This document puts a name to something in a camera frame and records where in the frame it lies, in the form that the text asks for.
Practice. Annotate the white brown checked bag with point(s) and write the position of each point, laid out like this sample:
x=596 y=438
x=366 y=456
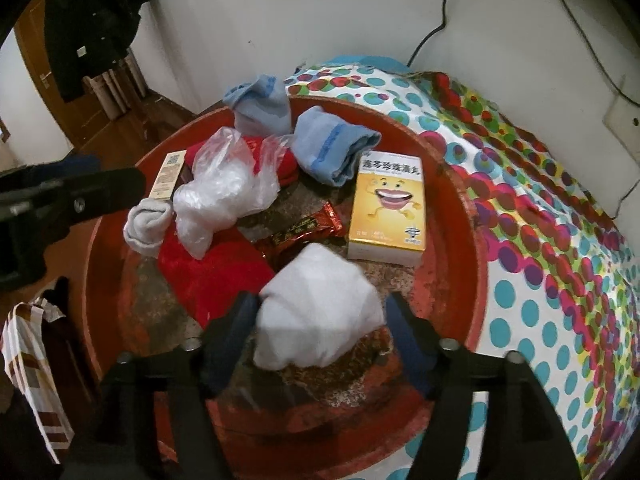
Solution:
x=30 y=375

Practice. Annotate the wall socket plate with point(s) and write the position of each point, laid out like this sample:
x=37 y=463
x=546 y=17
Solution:
x=625 y=120

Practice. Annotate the clear plastic bag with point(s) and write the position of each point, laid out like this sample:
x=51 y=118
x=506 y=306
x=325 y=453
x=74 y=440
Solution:
x=225 y=185

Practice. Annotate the dark hanging jacket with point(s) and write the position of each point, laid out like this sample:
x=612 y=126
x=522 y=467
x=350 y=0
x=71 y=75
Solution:
x=90 y=20

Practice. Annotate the small beige box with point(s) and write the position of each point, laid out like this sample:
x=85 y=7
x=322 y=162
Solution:
x=167 y=175

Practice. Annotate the white sock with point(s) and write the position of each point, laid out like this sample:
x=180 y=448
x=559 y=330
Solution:
x=320 y=305

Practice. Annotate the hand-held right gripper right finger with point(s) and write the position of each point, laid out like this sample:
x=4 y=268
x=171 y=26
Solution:
x=407 y=350

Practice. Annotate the grey-white sock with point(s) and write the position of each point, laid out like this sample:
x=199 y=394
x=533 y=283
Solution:
x=145 y=225

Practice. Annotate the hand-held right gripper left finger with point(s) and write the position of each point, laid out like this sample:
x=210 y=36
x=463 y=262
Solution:
x=227 y=350

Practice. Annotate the red round tray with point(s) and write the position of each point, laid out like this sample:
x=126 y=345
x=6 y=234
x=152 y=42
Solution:
x=440 y=240

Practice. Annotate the wooden slatted rack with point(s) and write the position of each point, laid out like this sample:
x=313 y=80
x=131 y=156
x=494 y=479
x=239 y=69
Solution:
x=115 y=90

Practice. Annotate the polka dot tablecloth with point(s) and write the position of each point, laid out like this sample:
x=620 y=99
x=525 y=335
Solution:
x=550 y=310

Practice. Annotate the yellow medicine box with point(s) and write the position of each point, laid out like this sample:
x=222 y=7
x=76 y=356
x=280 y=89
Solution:
x=387 y=205

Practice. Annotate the wooden door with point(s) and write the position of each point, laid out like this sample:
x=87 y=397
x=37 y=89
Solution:
x=40 y=110

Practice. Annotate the red foil snack packet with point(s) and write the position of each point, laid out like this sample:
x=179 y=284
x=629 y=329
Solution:
x=305 y=227

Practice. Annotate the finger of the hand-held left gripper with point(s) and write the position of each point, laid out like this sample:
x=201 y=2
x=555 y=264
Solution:
x=100 y=190
x=75 y=162

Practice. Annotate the light blue banded sock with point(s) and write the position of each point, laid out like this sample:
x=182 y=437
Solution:
x=330 y=150

